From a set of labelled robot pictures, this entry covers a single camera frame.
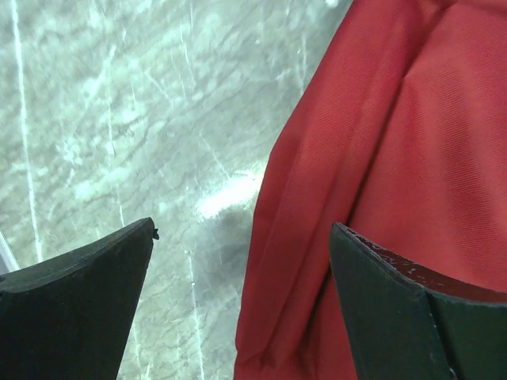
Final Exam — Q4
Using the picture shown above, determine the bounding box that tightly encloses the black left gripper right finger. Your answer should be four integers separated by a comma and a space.
330, 223, 506, 380

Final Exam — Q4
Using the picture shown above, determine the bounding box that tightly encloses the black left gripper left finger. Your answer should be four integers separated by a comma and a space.
1, 218, 158, 379

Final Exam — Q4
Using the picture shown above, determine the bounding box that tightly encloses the red backpack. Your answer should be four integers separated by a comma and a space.
234, 1, 506, 379

